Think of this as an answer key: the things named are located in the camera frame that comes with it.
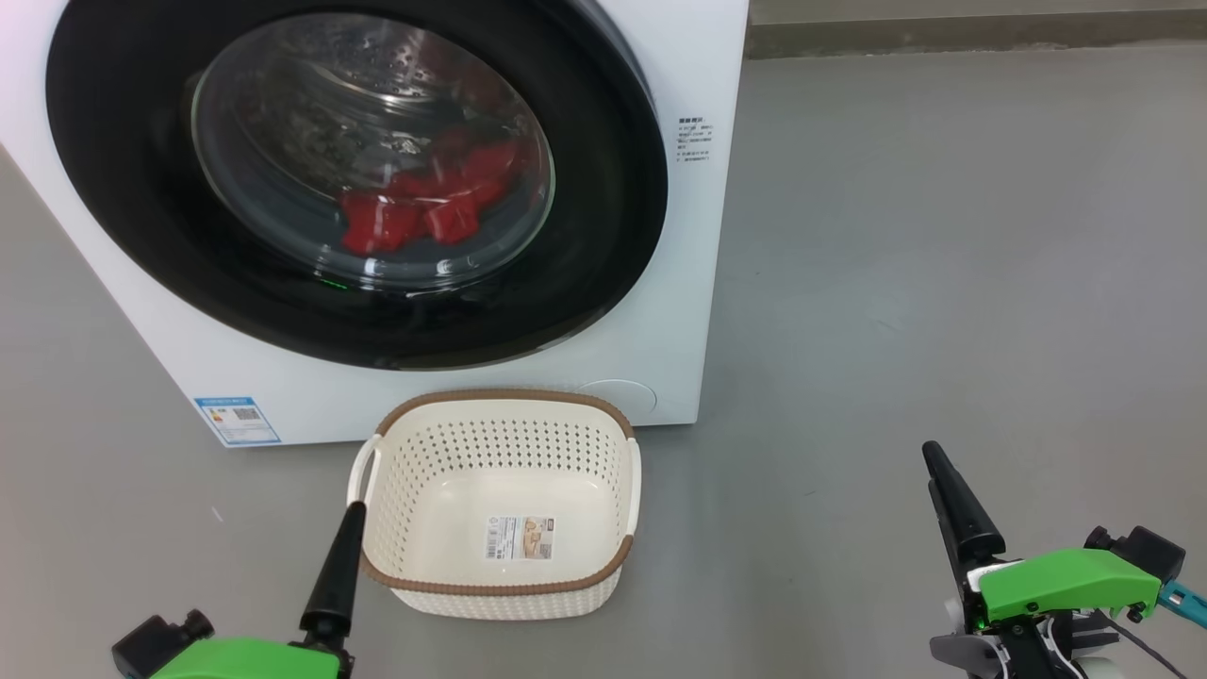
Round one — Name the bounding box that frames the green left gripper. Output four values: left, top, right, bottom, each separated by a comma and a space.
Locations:
173, 501, 368, 679

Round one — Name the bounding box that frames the round white filter cover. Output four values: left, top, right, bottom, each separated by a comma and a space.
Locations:
577, 379, 658, 416

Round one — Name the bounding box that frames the red garment with white stripes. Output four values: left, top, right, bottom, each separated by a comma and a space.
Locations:
339, 127, 529, 257

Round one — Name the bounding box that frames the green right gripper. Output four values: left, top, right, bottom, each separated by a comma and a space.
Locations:
921, 439, 1163, 679

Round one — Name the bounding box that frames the thin black right gripper cable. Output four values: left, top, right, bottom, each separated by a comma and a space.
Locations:
1099, 613, 1191, 679

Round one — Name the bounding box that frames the small black text label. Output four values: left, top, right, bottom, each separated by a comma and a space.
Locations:
676, 117, 715, 165

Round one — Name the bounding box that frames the cream basket with brown rim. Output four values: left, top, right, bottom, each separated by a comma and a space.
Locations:
346, 388, 643, 622

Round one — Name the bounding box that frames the blue energy label sticker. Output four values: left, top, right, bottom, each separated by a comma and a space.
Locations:
194, 396, 282, 447

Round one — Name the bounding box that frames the washing machine glass door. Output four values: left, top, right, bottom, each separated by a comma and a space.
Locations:
45, 0, 669, 372

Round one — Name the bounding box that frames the teal right camera connector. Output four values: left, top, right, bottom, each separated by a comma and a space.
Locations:
1158, 582, 1207, 630

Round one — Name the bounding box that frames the white front-load washing machine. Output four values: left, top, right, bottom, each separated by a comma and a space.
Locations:
0, 0, 751, 449

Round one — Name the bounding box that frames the printed label sticker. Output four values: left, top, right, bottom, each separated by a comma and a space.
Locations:
485, 515, 556, 562

